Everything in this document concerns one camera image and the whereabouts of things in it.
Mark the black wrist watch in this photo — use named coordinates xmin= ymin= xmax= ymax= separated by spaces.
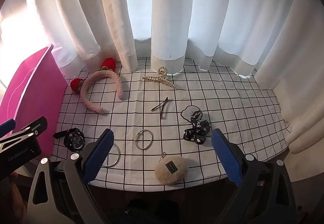
xmin=53 ymin=128 xmax=86 ymax=152

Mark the beige fluffy keychain pouch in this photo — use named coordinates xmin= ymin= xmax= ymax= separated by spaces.
xmin=155 ymin=152 xmax=189 ymax=186

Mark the white curtain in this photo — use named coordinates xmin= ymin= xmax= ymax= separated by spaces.
xmin=0 ymin=0 xmax=324 ymax=153

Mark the large silver bangle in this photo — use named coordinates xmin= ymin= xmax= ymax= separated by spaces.
xmin=102 ymin=141 xmax=121 ymax=167

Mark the small silver bangle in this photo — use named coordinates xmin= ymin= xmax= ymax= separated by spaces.
xmin=134 ymin=130 xmax=154 ymax=150

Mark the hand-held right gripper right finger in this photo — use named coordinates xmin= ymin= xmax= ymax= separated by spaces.
xmin=211 ymin=128 xmax=296 ymax=224

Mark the pink fuzzy strawberry headband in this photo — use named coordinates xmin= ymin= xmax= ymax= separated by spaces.
xmin=70 ymin=58 xmax=125 ymax=115

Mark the white black-checked tablecloth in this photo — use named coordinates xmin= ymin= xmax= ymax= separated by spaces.
xmin=52 ymin=57 xmax=291 ymax=191

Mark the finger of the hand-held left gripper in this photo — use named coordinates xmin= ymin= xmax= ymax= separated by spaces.
xmin=0 ymin=116 xmax=48 ymax=150
xmin=0 ymin=118 xmax=16 ymax=136

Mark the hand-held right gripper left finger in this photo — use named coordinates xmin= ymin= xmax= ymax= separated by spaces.
xmin=27 ymin=128 xmax=114 ymax=224

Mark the black printed bow hair tie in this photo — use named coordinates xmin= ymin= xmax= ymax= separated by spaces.
xmin=183 ymin=118 xmax=211 ymax=145

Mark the pink plastic tub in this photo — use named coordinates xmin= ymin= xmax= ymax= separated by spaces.
xmin=0 ymin=44 xmax=68 ymax=161

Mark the pearl hair claw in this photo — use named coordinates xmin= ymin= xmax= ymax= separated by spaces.
xmin=142 ymin=67 xmax=176 ymax=90

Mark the brown metal hair clip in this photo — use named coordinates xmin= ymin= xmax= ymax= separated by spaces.
xmin=150 ymin=97 xmax=169 ymax=120

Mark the white cloud-shaped charm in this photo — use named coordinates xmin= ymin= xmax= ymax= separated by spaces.
xmin=181 ymin=105 xmax=203 ymax=121

